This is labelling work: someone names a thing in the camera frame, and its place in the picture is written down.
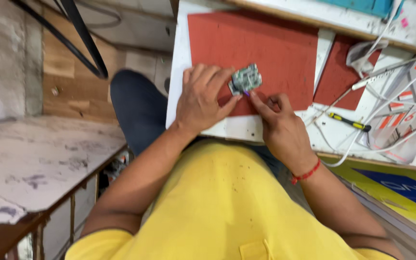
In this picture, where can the person's right hand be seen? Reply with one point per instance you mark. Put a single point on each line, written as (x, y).
(287, 137)

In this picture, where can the person's left hand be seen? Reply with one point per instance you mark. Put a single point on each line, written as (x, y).
(197, 104)

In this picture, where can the green circuit board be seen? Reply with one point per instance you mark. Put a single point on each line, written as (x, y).
(246, 78)

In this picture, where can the dark blue trousers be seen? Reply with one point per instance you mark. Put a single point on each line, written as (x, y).
(139, 108)

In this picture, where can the yellow black screwdriver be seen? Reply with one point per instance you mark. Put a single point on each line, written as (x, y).
(349, 122)

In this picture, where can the small red rubber mat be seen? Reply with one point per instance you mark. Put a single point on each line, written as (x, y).
(334, 79)

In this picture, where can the large red rubber mat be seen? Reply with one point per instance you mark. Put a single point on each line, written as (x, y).
(265, 43)

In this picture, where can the yellow shirt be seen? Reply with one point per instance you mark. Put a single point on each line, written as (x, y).
(222, 209)

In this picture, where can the white pen-shaped tool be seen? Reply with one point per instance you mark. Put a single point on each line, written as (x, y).
(372, 80)

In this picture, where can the white crumpled plastic bag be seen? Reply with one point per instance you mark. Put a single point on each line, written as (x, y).
(363, 56)

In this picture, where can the yellow blue sign board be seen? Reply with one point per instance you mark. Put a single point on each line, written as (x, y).
(392, 187)

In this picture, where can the white carton with red print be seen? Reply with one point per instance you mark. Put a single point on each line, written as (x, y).
(410, 115)

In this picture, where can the black metal stool legs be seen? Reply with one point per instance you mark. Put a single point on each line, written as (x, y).
(81, 39)

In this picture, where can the teal box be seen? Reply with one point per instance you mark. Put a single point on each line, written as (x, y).
(359, 6)

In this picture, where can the pink sticker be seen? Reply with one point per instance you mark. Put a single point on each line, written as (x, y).
(404, 22)

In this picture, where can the marble top side table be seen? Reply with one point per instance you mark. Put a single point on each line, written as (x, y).
(34, 173)

